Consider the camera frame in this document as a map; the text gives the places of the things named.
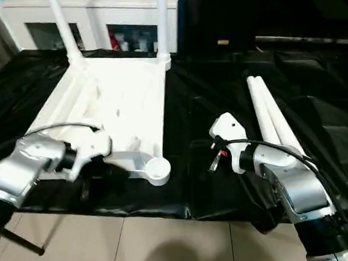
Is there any white plastic table leg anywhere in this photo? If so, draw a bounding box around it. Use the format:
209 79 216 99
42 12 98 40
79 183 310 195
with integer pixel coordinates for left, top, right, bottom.
47 0 87 69
153 0 173 72
255 73 308 162
246 74 283 148

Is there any white plastic table top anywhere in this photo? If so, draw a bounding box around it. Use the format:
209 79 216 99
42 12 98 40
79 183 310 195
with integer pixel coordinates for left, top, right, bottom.
20 52 180 195

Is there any black glossy mat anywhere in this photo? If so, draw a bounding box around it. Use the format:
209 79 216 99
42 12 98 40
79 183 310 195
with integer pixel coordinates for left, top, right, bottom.
0 30 348 251

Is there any dark metal pole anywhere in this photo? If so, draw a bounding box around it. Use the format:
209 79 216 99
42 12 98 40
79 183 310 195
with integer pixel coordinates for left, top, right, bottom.
255 31 348 48

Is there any black backdrop cloth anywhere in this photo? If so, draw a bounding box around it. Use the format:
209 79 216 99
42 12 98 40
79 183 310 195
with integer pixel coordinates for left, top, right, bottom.
178 0 348 56

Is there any white glass-door cabinet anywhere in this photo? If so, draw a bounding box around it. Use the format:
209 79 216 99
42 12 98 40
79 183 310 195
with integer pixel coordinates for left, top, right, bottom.
0 0 183 63

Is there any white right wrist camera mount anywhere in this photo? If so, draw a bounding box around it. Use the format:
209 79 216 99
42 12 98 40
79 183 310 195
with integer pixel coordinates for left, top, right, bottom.
207 110 254 177

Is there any black left wrist camera cable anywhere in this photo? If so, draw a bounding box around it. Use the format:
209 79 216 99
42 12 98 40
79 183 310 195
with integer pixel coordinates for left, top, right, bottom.
0 120 104 165

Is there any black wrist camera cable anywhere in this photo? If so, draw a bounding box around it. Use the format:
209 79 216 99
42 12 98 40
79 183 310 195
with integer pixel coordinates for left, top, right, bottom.
0 120 104 165
215 128 348 253

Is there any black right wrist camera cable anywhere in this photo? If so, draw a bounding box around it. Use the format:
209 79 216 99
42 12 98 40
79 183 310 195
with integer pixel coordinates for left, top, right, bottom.
215 128 348 253

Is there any black frame leg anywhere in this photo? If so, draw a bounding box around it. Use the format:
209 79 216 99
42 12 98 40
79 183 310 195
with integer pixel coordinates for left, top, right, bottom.
2 226 47 259

